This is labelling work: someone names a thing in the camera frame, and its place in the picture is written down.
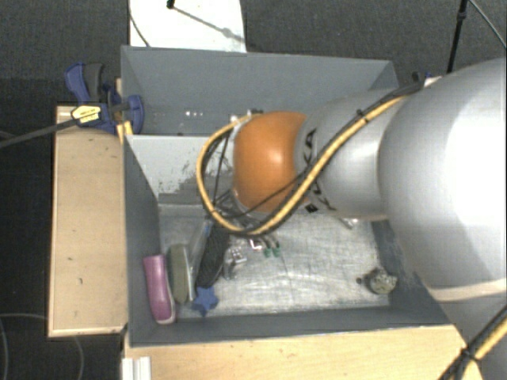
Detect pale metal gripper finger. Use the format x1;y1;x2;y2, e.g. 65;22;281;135
223;246;247;281

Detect black ribbed oblong brush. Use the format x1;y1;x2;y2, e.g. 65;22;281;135
196;225;230;289

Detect blue star-shaped toy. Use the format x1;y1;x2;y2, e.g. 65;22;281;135
192;285;220;317

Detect olive green oblong sponge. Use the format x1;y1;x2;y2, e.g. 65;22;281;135
166;243;196;305

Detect purple plastic bottle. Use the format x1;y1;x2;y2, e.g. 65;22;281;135
143;253;177;325

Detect small grey-olive toy animal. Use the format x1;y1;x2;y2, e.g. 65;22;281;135
356;268;398;295

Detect pale wood flat board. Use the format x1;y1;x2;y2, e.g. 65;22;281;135
48;104;128;338

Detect grey metal bin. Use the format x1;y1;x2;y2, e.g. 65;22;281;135
120;44;456;347

